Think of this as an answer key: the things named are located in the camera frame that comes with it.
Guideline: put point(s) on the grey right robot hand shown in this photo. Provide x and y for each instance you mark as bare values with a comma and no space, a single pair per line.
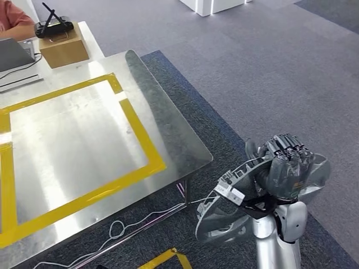
286,170

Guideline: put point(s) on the silver plastic hubcap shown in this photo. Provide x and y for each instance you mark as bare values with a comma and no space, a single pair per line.
218,222

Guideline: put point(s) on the steel workbench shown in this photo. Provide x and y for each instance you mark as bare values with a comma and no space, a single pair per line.
174,122

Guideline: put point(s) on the dark blue floor mat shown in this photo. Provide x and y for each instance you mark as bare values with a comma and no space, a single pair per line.
207,126

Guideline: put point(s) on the white lit partition block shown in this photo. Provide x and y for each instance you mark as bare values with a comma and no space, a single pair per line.
205,7

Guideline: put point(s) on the white tape patch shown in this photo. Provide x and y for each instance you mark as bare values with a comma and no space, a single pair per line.
5,138
121,96

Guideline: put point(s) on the black robot left foot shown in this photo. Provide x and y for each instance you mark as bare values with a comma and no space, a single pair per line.
102,267

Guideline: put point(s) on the white side table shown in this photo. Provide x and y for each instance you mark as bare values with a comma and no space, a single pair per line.
89,41

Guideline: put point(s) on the brown cardboard box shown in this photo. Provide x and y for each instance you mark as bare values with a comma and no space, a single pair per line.
64,52

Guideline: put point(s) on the black controller with antennas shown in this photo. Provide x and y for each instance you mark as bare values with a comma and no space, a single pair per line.
53,29

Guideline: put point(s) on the silver flat closed device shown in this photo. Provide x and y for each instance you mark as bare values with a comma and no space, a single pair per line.
20,81

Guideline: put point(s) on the grey open laptop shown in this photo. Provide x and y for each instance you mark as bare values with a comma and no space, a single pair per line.
13,55

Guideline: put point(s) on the person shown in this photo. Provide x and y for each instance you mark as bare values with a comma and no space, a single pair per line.
13,16

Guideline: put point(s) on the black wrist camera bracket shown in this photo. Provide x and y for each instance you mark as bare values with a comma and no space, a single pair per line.
258,208

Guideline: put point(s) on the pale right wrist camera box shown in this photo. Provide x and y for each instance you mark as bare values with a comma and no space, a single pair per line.
228,192

